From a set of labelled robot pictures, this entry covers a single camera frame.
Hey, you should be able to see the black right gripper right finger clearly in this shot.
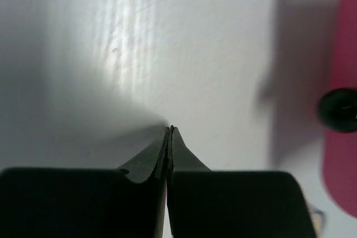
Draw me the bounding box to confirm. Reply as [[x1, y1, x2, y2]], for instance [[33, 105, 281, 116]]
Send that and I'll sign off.
[[167, 127, 316, 237]]

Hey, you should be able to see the clear case blush compact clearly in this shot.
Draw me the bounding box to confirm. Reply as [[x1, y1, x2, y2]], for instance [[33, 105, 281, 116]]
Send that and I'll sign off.
[[309, 206, 326, 237]]

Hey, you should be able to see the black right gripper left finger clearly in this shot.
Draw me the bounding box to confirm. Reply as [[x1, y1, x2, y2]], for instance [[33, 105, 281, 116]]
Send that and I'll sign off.
[[1, 127, 170, 237]]

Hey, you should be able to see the pink drawer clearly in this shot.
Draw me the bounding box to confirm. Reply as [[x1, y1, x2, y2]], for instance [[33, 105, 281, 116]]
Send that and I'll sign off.
[[317, 0, 356, 217]]

